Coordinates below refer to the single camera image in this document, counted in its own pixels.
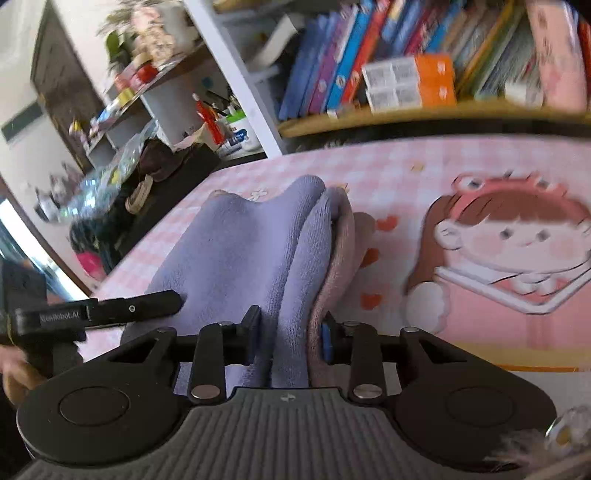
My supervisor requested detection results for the person's left hand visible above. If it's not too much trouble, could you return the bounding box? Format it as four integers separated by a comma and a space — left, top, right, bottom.
0, 344, 49, 406

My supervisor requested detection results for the clear plastic bag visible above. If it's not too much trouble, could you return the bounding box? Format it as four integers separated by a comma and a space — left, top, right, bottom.
60, 134, 153, 222

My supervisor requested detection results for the wooden bookshelf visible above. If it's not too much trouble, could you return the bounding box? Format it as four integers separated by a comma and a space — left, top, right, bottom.
185, 0, 591, 158

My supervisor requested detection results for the plush decoration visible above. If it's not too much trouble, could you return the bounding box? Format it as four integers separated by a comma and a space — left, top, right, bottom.
106, 0, 185, 65

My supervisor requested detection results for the dark bag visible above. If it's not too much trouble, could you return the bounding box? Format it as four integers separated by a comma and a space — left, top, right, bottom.
69, 138, 222, 278

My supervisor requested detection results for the white side shelf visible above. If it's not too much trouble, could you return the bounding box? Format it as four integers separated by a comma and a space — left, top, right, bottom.
85, 41, 259, 160

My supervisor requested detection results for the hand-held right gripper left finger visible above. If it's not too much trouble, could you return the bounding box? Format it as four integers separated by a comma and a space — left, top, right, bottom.
121, 305, 262, 407

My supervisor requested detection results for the white bottle with blue label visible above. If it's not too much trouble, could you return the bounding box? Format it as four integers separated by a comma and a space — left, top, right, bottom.
217, 115, 262, 158

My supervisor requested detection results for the pink checked printed tablecloth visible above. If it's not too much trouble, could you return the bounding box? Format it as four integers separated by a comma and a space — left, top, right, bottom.
78, 134, 591, 374

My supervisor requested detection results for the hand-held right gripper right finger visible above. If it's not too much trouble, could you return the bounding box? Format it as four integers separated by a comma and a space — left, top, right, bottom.
322, 311, 467, 407

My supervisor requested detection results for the orange and white box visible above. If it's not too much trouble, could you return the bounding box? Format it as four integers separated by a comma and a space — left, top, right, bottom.
367, 83, 458, 114
362, 54, 455, 89

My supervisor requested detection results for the pink printed canister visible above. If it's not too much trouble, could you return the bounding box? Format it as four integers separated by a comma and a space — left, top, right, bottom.
526, 0, 591, 114

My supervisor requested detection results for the row of colourful books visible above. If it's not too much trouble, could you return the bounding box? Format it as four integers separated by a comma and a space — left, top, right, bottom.
277, 0, 546, 118

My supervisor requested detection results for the purple and pink sweater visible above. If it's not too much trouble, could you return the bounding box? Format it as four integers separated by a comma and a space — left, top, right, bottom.
122, 174, 377, 388

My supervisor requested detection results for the red figurine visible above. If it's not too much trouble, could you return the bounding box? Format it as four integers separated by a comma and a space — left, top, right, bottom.
194, 93, 225, 146

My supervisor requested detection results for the grey fluffy pompom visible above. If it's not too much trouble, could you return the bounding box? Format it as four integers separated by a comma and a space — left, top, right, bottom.
489, 429, 550, 472

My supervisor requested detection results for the dark wooden door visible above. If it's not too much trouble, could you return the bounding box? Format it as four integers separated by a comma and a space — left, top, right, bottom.
30, 0, 107, 162

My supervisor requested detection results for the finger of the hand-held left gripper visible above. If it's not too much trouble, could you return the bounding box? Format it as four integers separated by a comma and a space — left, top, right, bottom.
88, 290, 183, 330

